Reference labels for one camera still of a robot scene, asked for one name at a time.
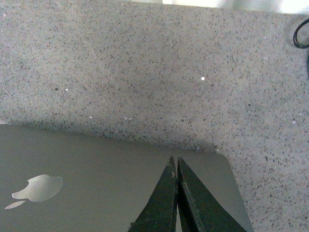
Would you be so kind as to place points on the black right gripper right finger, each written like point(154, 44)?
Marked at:
point(199, 210)

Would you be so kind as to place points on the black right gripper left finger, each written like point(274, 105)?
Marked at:
point(160, 212)

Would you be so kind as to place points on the grey laptop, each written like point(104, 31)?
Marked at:
point(64, 182)

